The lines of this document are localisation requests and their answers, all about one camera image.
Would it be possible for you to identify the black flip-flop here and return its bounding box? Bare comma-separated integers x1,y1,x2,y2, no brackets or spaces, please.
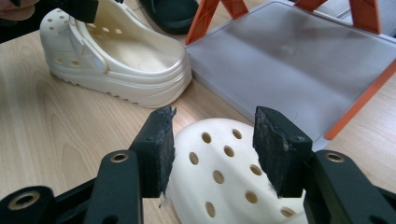
137,0,200,35

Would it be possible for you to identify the white shoe rack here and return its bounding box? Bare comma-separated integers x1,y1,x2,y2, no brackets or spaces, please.
185,0,396,142

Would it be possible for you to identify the cream clog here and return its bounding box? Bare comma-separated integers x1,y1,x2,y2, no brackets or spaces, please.
39,0,193,109
160,117,312,224

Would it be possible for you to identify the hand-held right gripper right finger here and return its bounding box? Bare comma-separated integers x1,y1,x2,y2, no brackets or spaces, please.
252,105,314,199

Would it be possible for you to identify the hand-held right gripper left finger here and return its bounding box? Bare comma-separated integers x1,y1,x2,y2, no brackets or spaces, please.
128,105,177,199

